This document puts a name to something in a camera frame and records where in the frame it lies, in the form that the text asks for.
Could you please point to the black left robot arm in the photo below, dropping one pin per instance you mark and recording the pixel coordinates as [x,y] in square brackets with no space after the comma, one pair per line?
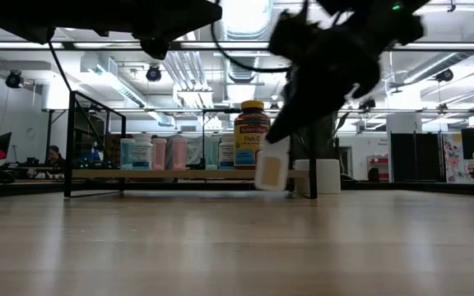
[56,14]

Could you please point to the black ceiling spotlight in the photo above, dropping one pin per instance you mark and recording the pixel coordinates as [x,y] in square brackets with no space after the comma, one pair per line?
[153,73]
[368,103]
[444,75]
[13,79]

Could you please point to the green snake plant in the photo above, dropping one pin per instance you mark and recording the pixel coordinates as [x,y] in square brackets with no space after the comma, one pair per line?
[323,140]

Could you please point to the person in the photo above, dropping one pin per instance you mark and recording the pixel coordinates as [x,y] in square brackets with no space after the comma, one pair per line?
[54,154]

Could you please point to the overhead light bar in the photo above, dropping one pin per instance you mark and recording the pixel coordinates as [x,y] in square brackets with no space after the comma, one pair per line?
[438,45]

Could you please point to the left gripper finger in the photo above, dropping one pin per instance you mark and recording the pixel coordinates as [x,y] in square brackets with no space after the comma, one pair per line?
[206,19]
[204,7]

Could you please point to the black metal rig frame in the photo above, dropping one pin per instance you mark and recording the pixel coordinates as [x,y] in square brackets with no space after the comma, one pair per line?
[385,187]

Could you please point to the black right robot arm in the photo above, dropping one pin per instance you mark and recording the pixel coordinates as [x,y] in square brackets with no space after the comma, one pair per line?
[385,20]

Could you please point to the white plant pot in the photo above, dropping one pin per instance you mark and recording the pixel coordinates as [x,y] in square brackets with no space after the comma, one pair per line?
[327,177]

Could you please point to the black metal tray rack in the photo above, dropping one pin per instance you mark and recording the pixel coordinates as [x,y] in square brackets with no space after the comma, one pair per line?
[159,174]

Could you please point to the amber fish oil bottle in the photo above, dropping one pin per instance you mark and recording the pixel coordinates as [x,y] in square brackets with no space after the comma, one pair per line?
[249,135]

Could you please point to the pink pill vial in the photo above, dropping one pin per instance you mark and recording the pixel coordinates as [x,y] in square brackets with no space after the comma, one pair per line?
[178,156]
[159,156]

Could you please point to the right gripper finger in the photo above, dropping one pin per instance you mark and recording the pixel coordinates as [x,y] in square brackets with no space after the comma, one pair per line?
[315,111]
[286,115]

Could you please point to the teal green pill vial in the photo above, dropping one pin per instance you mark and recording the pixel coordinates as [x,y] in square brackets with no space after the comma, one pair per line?
[211,154]

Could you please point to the floral wall poster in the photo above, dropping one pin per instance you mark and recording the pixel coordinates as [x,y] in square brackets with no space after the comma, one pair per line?
[453,156]

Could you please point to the silver ventilation duct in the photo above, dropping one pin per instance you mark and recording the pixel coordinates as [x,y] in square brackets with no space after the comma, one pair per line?
[245,20]

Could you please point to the small black monitor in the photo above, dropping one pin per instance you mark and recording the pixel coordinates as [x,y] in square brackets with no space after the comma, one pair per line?
[3,141]

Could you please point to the blue pill vial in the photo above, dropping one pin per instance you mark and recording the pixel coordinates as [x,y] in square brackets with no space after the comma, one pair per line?
[126,156]

